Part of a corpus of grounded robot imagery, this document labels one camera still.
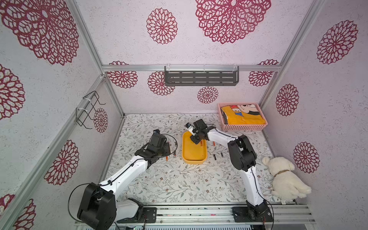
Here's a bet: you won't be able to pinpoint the yellow plastic storage tray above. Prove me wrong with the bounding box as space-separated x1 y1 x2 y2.
182 131 208 164

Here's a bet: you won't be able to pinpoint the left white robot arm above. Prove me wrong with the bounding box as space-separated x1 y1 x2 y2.
73 129 172 230

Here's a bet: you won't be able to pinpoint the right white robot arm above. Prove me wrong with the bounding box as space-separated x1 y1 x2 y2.
185 119 268 219

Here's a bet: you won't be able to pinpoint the pink perforated plastic basket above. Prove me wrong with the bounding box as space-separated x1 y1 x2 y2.
218 103 268 131

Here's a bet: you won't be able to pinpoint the yellow cartoon towel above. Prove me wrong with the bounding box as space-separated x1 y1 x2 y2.
221 104 266 125

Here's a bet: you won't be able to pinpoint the cream plush dog toy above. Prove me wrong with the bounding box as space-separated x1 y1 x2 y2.
262 157 312 201

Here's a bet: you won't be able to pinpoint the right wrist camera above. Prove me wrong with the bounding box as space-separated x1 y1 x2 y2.
185 123 196 136

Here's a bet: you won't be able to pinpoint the aluminium rail frame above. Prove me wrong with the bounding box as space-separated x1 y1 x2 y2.
110 203 317 230

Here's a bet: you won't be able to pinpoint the grey wall shelf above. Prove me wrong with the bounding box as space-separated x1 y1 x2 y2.
164 66 239 86

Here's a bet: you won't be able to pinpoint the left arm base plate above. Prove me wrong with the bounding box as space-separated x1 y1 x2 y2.
117 207 157 224

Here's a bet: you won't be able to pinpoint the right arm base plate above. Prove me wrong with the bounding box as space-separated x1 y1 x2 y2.
232 204 274 223

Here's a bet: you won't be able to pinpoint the black wire wall rack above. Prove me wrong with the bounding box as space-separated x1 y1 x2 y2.
75 91 106 129

